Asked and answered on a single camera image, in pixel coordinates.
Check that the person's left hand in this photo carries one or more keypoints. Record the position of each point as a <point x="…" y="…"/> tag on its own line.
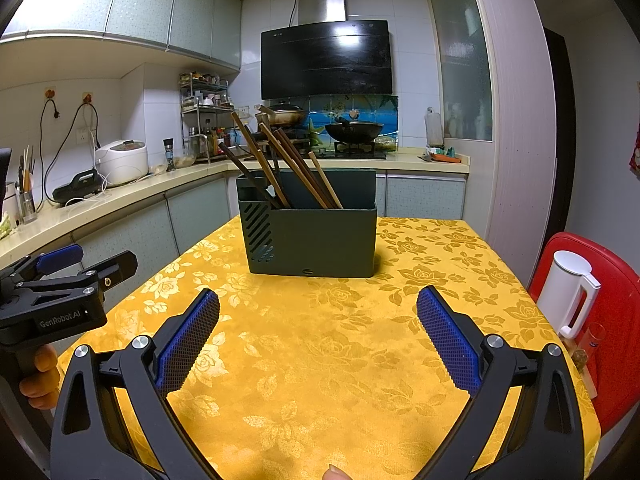
<point x="40" y="385"/>

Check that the dark green utensil holder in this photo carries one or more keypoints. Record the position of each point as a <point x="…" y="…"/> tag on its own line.
<point x="310" y="240"/>

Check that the kitchen counter with cabinets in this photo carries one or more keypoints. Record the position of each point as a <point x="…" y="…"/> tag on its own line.
<point x="125" y="220"/>

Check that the metal utensil cup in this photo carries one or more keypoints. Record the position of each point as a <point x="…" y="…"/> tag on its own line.
<point x="27" y="200"/>

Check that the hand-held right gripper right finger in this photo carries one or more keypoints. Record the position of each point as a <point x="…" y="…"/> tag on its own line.
<point x="447" y="340"/>

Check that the metal spice rack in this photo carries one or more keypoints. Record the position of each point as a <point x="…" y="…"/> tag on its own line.
<point x="200" y="110"/>

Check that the frosted glass window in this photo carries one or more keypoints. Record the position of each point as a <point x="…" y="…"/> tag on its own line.
<point x="462" y="50"/>

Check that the red plastic chair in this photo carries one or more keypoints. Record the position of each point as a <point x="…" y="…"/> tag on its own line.
<point x="620" y="320"/>

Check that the blue tile backsplash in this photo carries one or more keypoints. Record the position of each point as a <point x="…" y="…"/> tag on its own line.
<point x="330" y="107"/>

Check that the yellow floral tablecloth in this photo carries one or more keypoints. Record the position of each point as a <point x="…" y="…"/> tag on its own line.
<point x="325" y="360"/>

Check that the bunch of wooden chopsticks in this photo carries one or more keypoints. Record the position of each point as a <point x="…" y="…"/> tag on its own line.
<point x="300" y="165"/>

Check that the brown frying pan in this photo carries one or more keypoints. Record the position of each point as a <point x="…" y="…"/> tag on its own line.
<point x="287" y="117"/>

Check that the glass bowl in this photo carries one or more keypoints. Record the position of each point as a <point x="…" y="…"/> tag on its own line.
<point x="185" y="161"/>

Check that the white rice cooker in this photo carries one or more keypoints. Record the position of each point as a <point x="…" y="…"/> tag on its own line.
<point x="122" y="162"/>

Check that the black gas cooktop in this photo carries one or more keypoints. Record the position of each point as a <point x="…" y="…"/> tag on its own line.
<point x="355" y="151"/>

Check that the small glass cup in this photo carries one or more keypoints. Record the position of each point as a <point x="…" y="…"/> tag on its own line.
<point x="590" y="350"/>

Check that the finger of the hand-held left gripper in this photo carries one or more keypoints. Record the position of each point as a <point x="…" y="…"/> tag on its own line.
<point x="117" y="267"/>
<point x="60" y="256"/>

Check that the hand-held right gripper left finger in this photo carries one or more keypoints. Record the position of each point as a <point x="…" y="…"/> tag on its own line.
<point x="187" y="340"/>

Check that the black wok with lid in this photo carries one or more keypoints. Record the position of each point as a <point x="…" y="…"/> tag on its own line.
<point x="355" y="132"/>

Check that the black range hood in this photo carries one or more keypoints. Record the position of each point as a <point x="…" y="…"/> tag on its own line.
<point x="325" y="60"/>

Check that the person's right hand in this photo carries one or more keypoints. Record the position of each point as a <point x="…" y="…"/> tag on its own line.
<point x="337" y="474"/>

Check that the white electric kettle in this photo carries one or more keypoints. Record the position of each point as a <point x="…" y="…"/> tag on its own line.
<point x="562" y="290"/>

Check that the pale green wall cabinets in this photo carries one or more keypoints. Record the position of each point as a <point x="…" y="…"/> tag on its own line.
<point x="125" y="10"/>

